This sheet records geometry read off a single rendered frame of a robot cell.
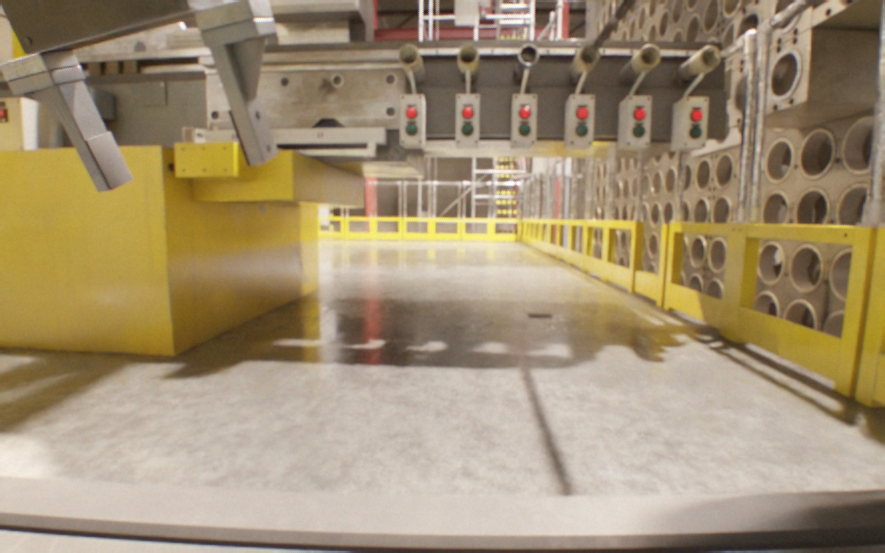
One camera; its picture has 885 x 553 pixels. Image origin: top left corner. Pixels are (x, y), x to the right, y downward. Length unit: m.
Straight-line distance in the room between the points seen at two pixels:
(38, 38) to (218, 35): 0.12
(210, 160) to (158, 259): 0.32
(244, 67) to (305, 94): 1.34
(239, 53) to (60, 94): 0.14
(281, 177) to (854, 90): 2.20
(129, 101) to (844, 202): 3.04
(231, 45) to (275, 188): 1.08
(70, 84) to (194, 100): 1.48
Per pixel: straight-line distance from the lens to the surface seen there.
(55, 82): 0.43
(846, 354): 1.38
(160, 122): 1.97
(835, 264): 2.73
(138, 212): 1.49
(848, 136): 2.75
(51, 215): 1.67
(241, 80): 0.35
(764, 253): 3.20
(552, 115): 1.57
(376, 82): 1.64
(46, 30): 0.41
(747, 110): 1.82
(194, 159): 1.39
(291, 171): 1.40
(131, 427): 1.05
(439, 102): 1.56
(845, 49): 2.49
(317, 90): 1.68
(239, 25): 0.34
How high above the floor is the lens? 0.39
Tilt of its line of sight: 7 degrees down
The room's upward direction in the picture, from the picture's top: 1 degrees clockwise
